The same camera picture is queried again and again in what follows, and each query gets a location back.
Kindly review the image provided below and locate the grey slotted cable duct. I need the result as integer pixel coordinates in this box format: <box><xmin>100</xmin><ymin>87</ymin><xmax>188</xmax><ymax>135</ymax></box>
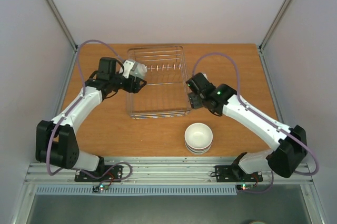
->
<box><xmin>35</xmin><ymin>185</ymin><xmax>237</xmax><ymax>196</ymax></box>

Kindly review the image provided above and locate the bottom striped ceramic bowl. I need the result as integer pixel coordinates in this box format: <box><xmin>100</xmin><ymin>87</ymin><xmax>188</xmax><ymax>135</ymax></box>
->
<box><xmin>186</xmin><ymin>145</ymin><xmax>211</xmax><ymax>155</ymax></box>

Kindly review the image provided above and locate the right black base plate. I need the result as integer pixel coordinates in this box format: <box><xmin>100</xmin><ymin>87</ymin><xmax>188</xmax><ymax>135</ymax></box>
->
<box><xmin>210</xmin><ymin>165</ymin><xmax>263</xmax><ymax>182</ymax></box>

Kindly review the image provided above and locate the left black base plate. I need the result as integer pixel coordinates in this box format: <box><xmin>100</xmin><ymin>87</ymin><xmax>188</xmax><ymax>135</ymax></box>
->
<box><xmin>74</xmin><ymin>165</ymin><xmax>123</xmax><ymax>182</ymax></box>

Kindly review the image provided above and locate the right small circuit board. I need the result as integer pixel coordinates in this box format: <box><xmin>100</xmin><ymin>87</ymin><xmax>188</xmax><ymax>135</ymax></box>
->
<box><xmin>236</xmin><ymin>184</ymin><xmax>255</xmax><ymax>191</ymax></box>

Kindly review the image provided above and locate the teal patterned ceramic bowl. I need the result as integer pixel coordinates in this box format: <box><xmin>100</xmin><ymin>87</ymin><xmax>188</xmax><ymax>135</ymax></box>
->
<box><xmin>129</xmin><ymin>61</ymin><xmax>147</xmax><ymax>80</ymax></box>

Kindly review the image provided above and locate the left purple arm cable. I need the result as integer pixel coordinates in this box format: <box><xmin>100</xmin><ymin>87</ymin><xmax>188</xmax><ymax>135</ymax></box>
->
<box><xmin>46</xmin><ymin>39</ymin><xmax>134</xmax><ymax>182</ymax></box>

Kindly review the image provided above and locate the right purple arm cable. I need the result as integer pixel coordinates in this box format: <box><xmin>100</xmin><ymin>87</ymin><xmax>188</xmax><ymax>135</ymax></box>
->
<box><xmin>191</xmin><ymin>52</ymin><xmax>320</xmax><ymax>195</ymax></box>

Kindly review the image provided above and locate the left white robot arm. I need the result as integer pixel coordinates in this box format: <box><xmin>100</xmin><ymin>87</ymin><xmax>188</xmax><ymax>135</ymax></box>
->
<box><xmin>35</xmin><ymin>57</ymin><xmax>147</xmax><ymax>181</ymax></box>

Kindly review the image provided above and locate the aluminium rail frame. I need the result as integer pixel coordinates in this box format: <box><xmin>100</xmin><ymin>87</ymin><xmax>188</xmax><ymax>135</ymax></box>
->
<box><xmin>23</xmin><ymin>155</ymin><xmax>314</xmax><ymax>185</ymax></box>

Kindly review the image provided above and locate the white and orange bowl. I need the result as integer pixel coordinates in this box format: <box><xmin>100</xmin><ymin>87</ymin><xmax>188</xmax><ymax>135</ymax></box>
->
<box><xmin>184</xmin><ymin>123</ymin><xmax>213</xmax><ymax>150</ymax></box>

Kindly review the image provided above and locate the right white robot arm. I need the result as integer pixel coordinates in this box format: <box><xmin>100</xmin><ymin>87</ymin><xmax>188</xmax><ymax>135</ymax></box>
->
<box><xmin>186</xmin><ymin>73</ymin><xmax>308</xmax><ymax>181</ymax></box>

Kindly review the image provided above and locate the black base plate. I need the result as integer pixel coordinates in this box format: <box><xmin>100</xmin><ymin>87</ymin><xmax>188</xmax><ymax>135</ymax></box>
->
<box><xmin>74</xmin><ymin>165</ymin><xmax>123</xmax><ymax>182</ymax></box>
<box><xmin>210</xmin><ymin>165</ymin><xmax>263</xmax><ymax>182</ymax></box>

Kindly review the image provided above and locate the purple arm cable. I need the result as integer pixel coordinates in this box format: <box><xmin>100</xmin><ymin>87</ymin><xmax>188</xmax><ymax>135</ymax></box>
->
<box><xmin>46</xmin><ymin>39</ymin><xmax>134</xmax><ymax>182</ymax></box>
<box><xmin>191</xmin><ymin>52</ymin><xmax>320</xmax><ymax>195</ymax></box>

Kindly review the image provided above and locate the chrome wire dish rack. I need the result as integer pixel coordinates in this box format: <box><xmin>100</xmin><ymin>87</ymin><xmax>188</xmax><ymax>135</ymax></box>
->
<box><xmin>126</xmin><ymin>45</ymin><xmax>191</xmax><ymax>119</ymax></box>

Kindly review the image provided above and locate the left small circuit board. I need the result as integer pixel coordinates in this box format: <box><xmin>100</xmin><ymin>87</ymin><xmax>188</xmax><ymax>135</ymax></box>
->
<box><xmin>92</xmin><ymin>185</ymin><xmax>110</xmax><ymax>193</ymax></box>

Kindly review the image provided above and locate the small circuit board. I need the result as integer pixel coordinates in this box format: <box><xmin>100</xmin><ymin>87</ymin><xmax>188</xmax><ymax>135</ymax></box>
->
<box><xmin>236</xmin><ymin>184</ymin><xmax>255</xmax><ymax>191</ymax></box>
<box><xmin>92</xmin><ymin>185</ymin><xmax>110</xmax><ymax>193</ymax></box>

